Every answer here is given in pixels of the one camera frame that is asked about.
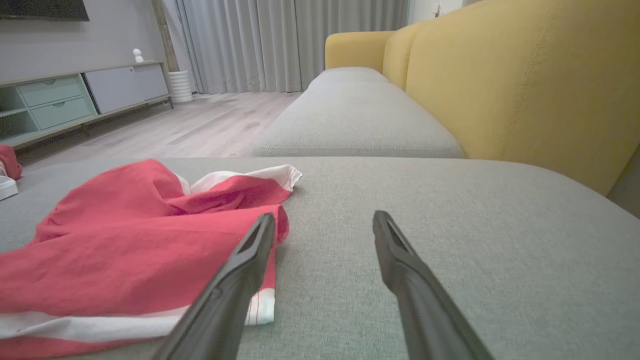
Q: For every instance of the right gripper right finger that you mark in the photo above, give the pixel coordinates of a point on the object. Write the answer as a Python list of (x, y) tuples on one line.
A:
[(425, 300)]

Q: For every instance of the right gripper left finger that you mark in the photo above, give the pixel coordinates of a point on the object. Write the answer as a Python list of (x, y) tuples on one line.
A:
[(225, 300)]

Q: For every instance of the red shirt with white sleeves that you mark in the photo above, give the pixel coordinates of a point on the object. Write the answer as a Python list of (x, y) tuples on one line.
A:
[(125, 240)]

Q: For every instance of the small grey sofa seat cushion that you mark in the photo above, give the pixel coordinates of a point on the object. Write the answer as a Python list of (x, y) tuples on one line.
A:
[(355, 115)]

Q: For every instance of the white ribbed vase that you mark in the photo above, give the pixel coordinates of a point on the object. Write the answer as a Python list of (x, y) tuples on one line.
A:
[(180, 86)]

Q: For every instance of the white cabinet door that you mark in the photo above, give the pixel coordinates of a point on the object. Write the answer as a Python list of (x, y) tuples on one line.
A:
[(125, 87)]

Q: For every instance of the yellow sofa backrest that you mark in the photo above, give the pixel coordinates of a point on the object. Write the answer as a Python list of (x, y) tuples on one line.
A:
[(525, 85)]

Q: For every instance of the green cabinet drawer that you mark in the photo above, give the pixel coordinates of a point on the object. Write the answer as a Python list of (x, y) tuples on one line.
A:
[(50, 91), (62, 112)]

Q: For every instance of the red shorts with number print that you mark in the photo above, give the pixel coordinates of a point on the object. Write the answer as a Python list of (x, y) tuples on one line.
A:
[(9, 162)]

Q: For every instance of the small white figurine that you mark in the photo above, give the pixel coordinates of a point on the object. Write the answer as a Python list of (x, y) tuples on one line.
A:
[(137, 56)]

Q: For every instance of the yellow sofa armrest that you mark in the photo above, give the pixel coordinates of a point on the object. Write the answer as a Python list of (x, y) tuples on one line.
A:
[(355, 50)]

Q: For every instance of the grey pleated curtain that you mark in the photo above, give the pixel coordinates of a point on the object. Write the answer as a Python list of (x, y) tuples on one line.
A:
[(280, 45)]

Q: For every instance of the low wooden TV cabinet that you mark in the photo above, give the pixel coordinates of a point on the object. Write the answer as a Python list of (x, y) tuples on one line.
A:
[(15, 135)]

